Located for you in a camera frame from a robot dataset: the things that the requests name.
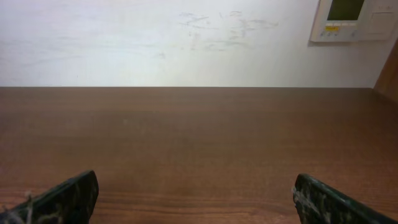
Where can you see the white wall control panel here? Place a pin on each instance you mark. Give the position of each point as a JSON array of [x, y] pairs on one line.
[[353, 20]]

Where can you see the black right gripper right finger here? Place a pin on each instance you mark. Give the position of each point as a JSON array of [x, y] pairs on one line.
[[318, 203]]

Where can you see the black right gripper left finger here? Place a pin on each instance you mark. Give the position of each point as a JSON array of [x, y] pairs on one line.
[[71, 202]]

